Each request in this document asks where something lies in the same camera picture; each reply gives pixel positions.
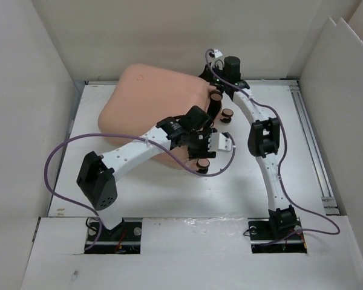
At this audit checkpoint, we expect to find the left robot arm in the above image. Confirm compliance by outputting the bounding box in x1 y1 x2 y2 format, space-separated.
76 106 216 240

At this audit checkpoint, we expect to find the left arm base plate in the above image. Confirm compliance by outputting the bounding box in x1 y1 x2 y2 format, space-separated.
84 217 142 255

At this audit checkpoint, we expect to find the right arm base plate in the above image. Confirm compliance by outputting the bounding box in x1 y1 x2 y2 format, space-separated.
243 219 307 254

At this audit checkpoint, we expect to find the pink suitcase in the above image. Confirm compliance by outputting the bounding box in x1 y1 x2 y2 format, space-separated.
98 64 223 175

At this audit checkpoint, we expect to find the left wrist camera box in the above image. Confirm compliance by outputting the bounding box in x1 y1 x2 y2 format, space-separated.
208 132 233 152

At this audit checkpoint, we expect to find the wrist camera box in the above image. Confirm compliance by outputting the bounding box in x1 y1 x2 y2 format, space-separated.
209 49 223 59
208 132 233 152

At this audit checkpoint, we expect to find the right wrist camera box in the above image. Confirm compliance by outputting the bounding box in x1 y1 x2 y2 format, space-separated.
209 49 223 59

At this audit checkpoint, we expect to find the aluminium rail frame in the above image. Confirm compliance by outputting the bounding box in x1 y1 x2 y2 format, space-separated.
290 79 341 216

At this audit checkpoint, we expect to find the purple cable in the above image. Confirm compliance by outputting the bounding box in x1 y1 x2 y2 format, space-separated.
204 48 342 247
44 132 237 251

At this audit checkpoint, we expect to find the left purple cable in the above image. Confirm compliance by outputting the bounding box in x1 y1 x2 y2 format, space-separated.
44 132 237 251

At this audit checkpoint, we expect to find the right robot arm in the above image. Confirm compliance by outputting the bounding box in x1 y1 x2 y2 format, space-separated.
200 49 302 242

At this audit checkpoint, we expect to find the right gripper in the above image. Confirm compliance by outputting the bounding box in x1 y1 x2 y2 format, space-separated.
192 62 226 89

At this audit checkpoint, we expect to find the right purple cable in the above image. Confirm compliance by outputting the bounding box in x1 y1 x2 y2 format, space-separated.
204 48 342 247

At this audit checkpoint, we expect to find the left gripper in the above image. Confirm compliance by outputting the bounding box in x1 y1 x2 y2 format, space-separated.
186 129 217 158

